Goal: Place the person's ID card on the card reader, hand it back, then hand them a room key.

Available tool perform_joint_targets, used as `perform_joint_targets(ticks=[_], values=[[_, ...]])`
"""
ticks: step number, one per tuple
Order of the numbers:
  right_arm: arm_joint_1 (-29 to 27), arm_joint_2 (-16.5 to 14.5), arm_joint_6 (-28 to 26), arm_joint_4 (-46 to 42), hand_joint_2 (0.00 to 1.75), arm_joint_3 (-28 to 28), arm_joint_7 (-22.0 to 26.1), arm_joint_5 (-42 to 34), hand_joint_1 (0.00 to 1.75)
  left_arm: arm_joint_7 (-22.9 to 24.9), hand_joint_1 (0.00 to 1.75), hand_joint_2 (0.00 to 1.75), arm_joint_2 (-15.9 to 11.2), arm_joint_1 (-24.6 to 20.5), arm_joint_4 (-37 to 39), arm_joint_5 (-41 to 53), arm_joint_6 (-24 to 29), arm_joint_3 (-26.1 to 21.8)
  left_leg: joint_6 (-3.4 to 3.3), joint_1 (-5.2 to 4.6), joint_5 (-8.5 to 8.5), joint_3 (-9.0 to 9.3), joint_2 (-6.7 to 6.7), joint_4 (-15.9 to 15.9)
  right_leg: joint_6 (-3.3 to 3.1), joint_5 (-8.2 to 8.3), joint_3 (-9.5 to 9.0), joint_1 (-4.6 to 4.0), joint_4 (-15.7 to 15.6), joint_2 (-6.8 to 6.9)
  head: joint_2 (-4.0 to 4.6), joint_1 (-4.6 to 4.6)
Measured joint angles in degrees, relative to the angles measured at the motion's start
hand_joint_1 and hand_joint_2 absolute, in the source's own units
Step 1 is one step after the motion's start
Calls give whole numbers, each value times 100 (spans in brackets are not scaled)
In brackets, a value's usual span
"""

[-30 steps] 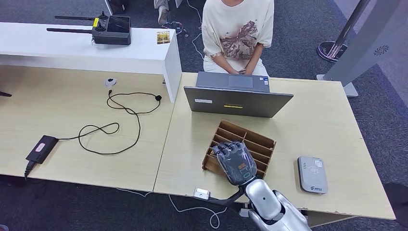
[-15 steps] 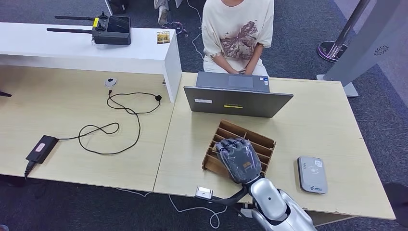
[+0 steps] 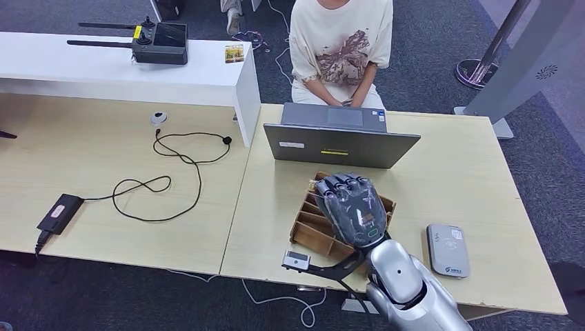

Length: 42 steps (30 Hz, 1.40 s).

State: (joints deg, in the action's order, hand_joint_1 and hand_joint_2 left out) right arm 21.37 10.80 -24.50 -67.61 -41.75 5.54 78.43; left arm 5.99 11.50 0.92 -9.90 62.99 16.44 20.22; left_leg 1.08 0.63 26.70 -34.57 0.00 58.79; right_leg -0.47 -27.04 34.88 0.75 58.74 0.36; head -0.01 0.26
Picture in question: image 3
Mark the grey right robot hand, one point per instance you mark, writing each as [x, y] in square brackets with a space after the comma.
[356, 210]

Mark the person's right hand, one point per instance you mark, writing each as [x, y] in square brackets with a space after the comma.
[336, 102]

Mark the person's left hand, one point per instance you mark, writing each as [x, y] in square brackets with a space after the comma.
[356, 100]

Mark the wooden card organizer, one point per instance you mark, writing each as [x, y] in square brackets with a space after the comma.
[310, 233]

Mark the person's right forearm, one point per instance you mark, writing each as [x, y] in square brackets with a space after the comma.
[315, 89]

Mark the person's left forearm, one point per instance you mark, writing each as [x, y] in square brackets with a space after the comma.
[368, 77]

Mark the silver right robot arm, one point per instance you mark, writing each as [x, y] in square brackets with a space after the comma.
[402, 283]

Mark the person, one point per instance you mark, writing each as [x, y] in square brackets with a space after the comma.
[340, 41]

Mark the grey card reader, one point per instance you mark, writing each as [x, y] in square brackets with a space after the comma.
[448, 251]

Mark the autumn tree picture card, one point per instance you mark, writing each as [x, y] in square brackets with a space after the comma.
[234, 54]

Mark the person's foot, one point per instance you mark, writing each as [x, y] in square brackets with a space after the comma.
[233, 22]

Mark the grey laptop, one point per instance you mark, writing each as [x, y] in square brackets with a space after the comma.
[338, 145]

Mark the white desk foot plate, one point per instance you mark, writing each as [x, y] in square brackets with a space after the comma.
[354, 306]

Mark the grey kiosk stand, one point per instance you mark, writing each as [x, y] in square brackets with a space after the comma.
[525, 64]

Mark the black remote controller with antennas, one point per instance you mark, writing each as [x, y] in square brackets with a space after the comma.
[160, 49]

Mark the black box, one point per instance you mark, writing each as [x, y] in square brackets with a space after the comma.
[167, 5]

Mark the white desk riser shelf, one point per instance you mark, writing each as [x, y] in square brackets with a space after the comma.
[114, 75]

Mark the black power adapter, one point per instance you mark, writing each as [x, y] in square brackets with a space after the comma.
[60, 214]

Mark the black stand foot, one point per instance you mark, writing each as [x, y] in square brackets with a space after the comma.
[5, 135]

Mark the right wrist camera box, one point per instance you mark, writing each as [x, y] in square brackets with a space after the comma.
[297, 261]

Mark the metal stanchion post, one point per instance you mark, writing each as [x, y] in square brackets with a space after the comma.
[475, 73]

